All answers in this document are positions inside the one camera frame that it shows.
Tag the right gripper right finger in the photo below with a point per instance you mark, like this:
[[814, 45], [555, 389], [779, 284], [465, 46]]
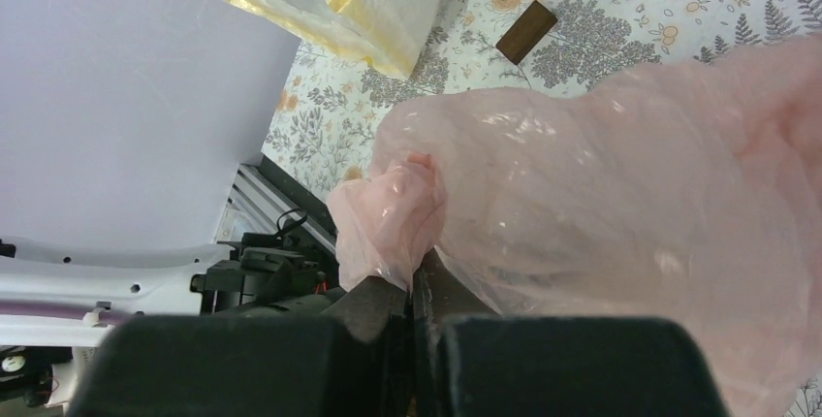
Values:
[[473, 362]]

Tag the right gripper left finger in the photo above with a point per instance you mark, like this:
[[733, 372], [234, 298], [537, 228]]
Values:
[[334, 363]]

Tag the aluminium frame rail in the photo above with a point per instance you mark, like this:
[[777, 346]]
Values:
[[261, 199]]

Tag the pink trash bag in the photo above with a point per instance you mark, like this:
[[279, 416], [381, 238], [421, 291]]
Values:
[[689, 191]]

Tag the dark brown wooden block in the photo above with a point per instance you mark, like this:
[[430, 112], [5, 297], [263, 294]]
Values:
[[526, 32]]

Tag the floral patterned table mat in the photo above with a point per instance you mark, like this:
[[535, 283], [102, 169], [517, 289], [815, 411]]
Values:
[[324, 130]]

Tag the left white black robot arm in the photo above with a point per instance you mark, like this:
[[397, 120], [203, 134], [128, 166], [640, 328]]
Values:
[[63, 296]]

